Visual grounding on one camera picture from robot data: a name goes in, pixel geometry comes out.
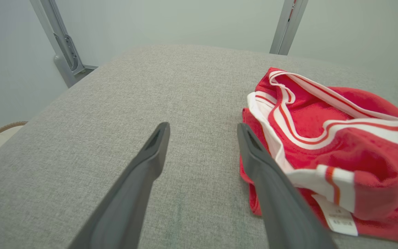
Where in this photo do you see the grey straight metal post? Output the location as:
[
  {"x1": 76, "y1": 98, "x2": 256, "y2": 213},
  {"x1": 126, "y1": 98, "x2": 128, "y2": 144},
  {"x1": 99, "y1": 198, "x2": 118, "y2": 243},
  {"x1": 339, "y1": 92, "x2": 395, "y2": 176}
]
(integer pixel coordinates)
[{"x1": 270, "y1": 0, "x2": 309, "y2": 56}]

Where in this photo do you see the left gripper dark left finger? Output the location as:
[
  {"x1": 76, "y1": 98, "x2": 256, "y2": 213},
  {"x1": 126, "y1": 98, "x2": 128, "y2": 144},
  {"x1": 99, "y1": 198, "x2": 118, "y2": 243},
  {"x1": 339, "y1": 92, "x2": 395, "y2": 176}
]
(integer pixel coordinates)
[{"x1": 68, "y1": 122, "x2": 171, "y2": 249}]

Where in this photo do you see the grey bent tube metal frame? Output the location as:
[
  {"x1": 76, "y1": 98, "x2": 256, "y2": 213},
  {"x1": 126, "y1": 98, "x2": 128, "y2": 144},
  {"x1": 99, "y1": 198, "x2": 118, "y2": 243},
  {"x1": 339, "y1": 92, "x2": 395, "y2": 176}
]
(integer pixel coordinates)
[{"x1": 30, "y1": 0, "x2": 98, "y2": 88}]

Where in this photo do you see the grey fabric sofa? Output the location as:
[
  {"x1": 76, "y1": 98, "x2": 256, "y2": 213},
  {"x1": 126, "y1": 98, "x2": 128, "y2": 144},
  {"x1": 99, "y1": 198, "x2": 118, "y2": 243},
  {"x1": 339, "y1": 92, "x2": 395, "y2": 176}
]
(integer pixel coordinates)
[{"x1": 0, "y1": 44, "x2": 398, "y2": 249}]

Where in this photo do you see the red and white jersey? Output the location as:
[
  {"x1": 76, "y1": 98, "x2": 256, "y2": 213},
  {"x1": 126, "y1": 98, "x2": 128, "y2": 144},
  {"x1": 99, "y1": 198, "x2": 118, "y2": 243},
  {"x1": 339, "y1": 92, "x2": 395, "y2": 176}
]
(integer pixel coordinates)
[{"x1": 239, "y1": 67, "x2": 398, "y2": 246}]

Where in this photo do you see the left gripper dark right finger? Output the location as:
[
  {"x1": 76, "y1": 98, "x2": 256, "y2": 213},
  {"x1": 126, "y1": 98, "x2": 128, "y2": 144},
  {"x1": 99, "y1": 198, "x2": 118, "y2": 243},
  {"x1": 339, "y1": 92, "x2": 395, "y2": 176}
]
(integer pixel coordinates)
[{"x1": 237, "y1": 122, "x2": 338, "y2": 249}]

